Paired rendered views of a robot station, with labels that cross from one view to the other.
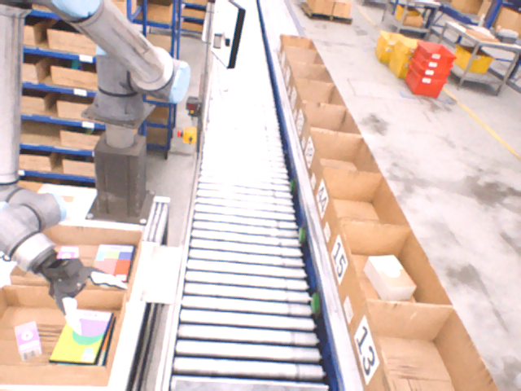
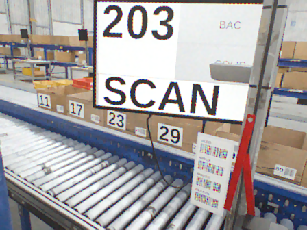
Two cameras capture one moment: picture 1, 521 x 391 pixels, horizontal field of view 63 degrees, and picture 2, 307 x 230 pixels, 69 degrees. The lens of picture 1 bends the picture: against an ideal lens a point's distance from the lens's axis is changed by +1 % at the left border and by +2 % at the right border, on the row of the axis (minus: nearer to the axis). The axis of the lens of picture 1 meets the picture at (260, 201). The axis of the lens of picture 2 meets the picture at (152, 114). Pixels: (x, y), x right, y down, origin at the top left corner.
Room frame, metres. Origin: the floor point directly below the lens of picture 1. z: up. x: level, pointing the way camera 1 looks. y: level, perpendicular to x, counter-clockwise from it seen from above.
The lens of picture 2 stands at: (2.02, 0.90, 1.43)
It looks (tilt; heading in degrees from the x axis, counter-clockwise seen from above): 16 degrees down; 311
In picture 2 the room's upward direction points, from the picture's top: 3 degrees clockwise
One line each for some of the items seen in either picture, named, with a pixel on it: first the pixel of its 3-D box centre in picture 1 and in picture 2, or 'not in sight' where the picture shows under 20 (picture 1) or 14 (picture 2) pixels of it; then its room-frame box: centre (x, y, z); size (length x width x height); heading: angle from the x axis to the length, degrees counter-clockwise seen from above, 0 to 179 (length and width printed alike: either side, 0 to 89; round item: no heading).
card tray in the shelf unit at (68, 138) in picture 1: (101, 132); not in sight; (2.42, 1.11, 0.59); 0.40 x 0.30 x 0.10; 97
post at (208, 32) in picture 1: (203, 91); (239, 196); (2.15, 0.42, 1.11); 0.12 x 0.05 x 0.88; 9
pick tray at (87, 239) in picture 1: (82, 261); not in sight; (1.08, 0.60, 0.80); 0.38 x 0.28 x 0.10; 101
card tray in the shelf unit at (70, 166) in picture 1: (101, 158); not in sight; (2.41, 1.12, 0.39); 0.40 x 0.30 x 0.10; 99
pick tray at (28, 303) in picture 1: (53, 333); not in sight; (0.77, 0.54, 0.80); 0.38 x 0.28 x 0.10; 101
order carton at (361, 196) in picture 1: (357, 210); not in sight; (1.53, -0.42, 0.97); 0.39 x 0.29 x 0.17; 9
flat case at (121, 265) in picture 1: (113, 263); not in sight; (1.11, 0.49, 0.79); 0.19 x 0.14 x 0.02; 13
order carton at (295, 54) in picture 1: (301, 65); (98, 107); (3.46, -0.11, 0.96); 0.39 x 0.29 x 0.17; 9
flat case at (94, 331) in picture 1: (84, 336); not in sight; (0.79, 0.45, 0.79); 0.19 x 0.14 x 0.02; 7
